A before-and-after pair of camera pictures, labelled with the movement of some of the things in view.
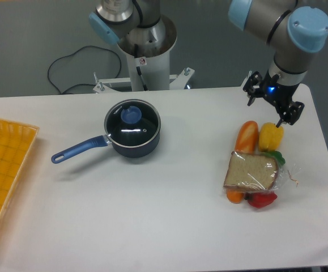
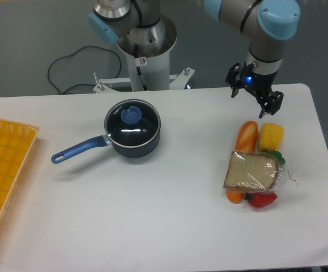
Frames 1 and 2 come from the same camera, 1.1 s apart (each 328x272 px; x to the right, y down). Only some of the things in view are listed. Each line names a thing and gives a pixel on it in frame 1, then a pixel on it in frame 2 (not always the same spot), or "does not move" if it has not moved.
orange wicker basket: (5, 145) does not move
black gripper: (280, 95) to (259, 85)
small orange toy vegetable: (234, 196) does not move
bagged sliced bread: (255, 171) does not move
